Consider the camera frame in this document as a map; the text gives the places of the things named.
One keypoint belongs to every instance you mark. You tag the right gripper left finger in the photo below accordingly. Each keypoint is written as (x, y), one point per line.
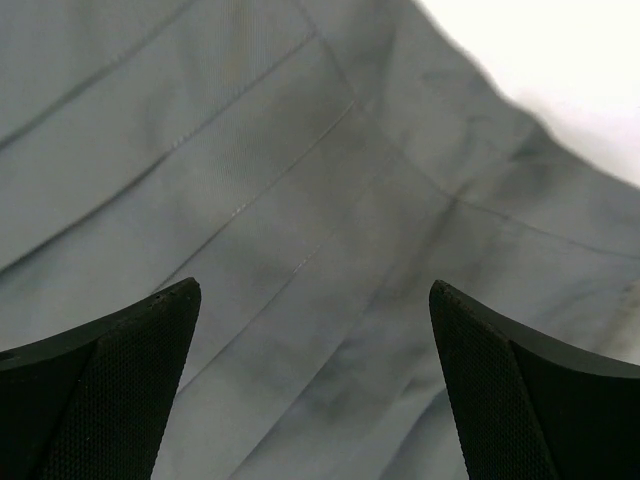
(93, 402)

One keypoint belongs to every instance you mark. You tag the grey pleated skirt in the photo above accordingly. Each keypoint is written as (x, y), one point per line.
(315, 166)

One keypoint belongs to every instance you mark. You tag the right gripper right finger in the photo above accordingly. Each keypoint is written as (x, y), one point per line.
(528, 406)

